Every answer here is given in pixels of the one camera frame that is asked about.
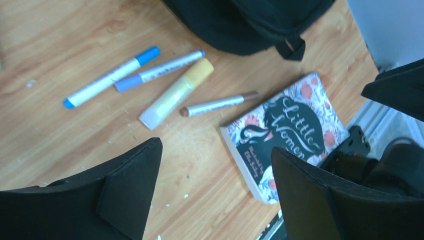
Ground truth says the brown capped white marker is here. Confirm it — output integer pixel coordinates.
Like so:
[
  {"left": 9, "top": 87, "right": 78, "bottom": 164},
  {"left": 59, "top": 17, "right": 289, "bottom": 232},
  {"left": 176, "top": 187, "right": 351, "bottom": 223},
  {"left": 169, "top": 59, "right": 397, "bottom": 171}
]
[{"left": 179, "top": 91, "right": 260, "bottom": 117}]

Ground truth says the yellow glue stick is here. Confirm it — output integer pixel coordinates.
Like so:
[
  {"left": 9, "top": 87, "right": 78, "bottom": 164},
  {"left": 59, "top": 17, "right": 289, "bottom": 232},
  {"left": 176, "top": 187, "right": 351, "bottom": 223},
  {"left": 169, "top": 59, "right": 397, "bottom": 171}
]
[{"left": 139, "top": 58, "right": 214, "bottom": 130}]

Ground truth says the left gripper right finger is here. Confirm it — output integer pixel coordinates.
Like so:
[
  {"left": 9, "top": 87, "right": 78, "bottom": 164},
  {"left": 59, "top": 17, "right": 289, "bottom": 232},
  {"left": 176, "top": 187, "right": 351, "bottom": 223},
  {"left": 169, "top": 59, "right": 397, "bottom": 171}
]
[{"left": 271, "top": 147, "right": 424, "bottom": 240}]

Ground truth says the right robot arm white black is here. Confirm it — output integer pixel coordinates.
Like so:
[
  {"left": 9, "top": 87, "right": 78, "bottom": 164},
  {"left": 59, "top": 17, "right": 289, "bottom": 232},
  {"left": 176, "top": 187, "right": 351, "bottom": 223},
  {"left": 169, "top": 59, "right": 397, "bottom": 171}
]
[{"left": 319, "top": 59, "right": 424, "bottom": 199}]

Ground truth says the black student backpack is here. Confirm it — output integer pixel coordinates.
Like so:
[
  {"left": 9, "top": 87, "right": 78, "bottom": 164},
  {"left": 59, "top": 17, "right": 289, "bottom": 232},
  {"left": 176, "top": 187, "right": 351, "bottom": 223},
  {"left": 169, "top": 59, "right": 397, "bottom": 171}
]
[{"left": 164, "top": 0, "right": 334, "bottom": 62}]

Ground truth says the blue capped white marker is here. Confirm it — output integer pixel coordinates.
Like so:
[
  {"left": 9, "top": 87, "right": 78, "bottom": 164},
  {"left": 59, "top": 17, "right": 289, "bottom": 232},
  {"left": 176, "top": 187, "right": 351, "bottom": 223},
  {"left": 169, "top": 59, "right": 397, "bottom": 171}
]
[{"left": 63, "top": 46, "right": 161, "bottom": 109}]

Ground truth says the Little Women book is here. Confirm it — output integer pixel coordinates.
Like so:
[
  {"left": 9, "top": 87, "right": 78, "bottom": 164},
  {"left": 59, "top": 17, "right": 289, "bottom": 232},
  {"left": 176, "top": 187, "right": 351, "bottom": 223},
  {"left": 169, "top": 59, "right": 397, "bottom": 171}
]
[{"left": 220, "top": 72, "right": 349, "bottom": 205}]

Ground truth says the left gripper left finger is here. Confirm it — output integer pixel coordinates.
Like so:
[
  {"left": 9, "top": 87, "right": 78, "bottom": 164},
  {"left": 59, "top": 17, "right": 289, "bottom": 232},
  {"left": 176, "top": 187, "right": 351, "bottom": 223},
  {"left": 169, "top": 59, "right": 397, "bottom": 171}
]
[{"left": 0, "top": 137, "right": 163, "bottom": 240}]

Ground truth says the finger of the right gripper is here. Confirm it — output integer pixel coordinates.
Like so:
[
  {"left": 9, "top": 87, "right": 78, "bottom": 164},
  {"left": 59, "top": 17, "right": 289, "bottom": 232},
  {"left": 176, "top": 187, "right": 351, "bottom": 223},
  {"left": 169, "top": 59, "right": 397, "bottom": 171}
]
[{"left": 361, "top": 59, "right": 424, "bottom": 121}]

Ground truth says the lilac capped white marker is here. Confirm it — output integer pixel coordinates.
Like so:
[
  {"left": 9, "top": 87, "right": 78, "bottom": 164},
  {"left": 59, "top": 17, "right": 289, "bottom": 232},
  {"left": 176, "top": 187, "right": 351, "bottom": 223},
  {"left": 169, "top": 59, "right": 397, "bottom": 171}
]
[{"left": 114, "top": 50, "right": 205, "bottom": 93}]

